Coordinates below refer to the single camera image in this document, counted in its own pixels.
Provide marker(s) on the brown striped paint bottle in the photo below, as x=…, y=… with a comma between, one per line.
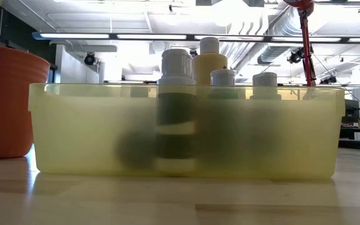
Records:
x=177, y=65

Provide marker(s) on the large yellow paint bottle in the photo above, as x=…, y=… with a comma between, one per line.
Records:
x=209, y=67

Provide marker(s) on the dark green paint bottle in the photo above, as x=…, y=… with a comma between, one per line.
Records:
x=223, y=76

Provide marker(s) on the black and white paint bottle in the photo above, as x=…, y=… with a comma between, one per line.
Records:
x=265, y=82

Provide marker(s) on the red plastic cup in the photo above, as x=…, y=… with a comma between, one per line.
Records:
x=8, y=103

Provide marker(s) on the long ceiling light strip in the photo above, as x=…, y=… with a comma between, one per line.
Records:
x=152, y=36

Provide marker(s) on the yellow translucent plastic bin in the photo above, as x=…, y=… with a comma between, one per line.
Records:
x=73, y=134

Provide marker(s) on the black hanging ceiling device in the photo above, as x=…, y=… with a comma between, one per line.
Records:
x=295, y=57
x=328, y=80

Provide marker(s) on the red desk lamp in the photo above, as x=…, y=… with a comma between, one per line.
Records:
x=306, y=53

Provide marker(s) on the black monitor on stand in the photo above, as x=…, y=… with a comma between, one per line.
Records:
x=352, y=112

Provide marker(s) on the black ceiling camera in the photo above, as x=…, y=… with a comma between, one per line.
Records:
x=193, y=52
x=89, y=58

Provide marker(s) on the silver ceiling air duct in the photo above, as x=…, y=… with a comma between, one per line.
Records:
x=270, y=53

